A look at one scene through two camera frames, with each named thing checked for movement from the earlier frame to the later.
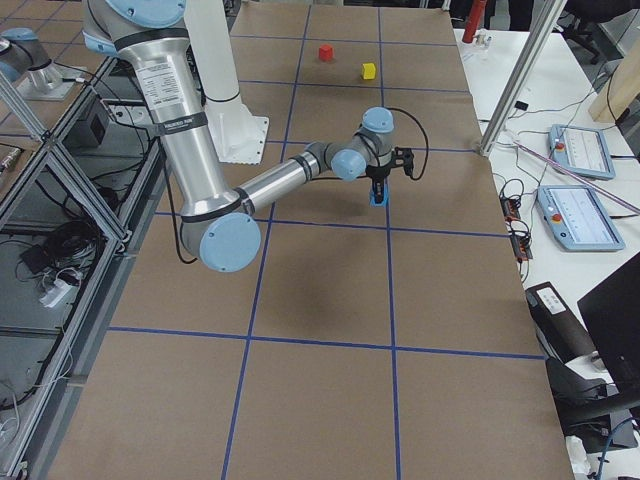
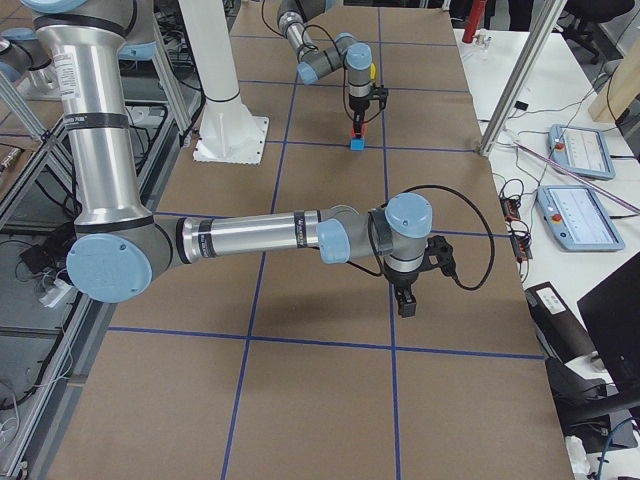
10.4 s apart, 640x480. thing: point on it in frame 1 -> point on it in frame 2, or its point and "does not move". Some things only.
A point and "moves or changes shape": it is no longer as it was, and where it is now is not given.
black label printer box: (560, 334) does not move
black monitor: (611, 312) does not move
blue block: (372, 201) moves or changes shape
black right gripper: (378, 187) -> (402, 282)
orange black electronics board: (518, 228) does not move
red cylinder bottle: (476, 14) does not move
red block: (325, 52) moves or changes shape
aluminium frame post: (522, 75) does not move
